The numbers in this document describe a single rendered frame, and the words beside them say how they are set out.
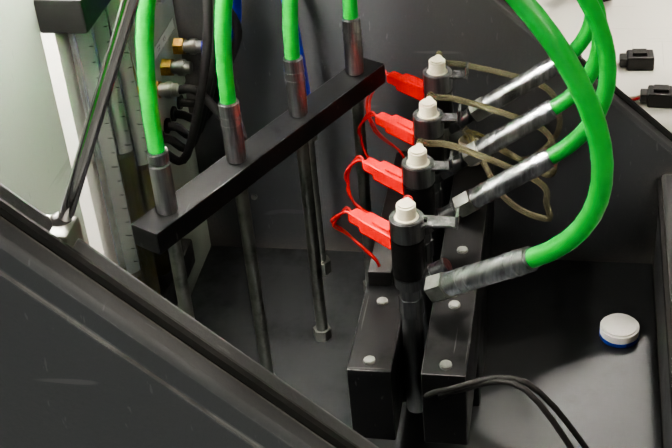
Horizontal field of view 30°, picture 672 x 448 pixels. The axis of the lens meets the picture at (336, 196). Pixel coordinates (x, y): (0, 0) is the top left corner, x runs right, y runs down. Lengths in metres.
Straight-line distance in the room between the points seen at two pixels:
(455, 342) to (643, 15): 0.64
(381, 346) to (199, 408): 0.41
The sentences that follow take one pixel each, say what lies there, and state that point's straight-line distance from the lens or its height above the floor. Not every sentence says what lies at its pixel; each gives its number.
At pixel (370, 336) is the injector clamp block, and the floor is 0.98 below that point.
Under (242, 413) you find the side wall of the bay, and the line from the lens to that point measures 0.68.
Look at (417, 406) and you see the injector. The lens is 1.13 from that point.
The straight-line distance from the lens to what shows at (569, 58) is 0.77.
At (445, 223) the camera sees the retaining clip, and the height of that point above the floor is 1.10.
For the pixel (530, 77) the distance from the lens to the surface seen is 1.20.
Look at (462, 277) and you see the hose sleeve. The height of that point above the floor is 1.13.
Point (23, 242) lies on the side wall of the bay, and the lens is 0.65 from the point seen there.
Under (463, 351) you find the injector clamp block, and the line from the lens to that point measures 1.06.
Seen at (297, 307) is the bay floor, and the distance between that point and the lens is 1.36.
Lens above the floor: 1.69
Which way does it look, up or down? 34 degrees down
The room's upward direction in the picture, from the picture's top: 5 degrees counter-clockwise
